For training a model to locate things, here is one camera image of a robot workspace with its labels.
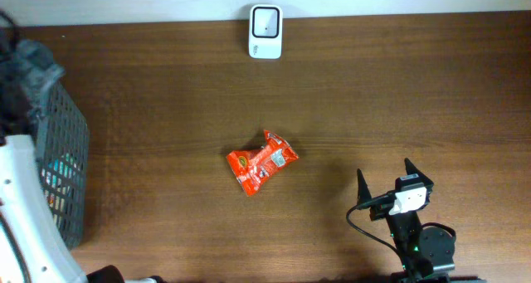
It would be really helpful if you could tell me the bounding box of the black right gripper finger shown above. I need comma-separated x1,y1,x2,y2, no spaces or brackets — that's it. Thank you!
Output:
404,158,431,183
356,168,372,210

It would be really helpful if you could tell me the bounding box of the red snack bag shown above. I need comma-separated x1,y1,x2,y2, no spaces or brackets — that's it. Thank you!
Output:
226,130,299,197

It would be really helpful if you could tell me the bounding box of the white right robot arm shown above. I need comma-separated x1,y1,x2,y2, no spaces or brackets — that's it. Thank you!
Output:
347,159,456,282

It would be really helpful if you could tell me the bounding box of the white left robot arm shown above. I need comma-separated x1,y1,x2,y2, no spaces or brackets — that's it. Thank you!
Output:
1,12,124,282

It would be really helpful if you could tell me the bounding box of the white barcode scanner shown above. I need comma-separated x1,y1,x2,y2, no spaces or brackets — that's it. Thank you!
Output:
248,4,284,60

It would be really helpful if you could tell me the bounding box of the grey plastic mesh basket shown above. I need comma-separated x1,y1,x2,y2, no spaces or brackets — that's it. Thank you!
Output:
1,39,90,250

